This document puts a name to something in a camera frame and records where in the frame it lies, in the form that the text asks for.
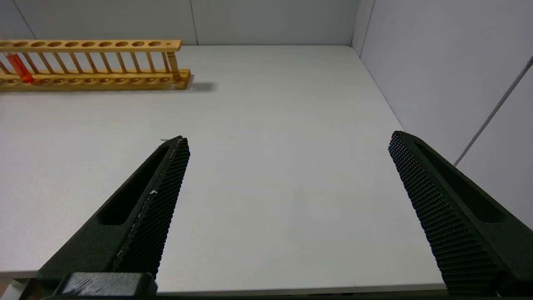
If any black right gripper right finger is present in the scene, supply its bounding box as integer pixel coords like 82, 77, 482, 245
388, 130, 533, 297

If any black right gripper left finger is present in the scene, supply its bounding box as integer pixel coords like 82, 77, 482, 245
37, 135, 191, 279

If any red pigment glass test tube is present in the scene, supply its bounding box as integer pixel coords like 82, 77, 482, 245
6, 52, 34, 84

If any wooden test tube rack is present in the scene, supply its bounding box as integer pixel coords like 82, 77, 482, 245
0, 39, 191, 92

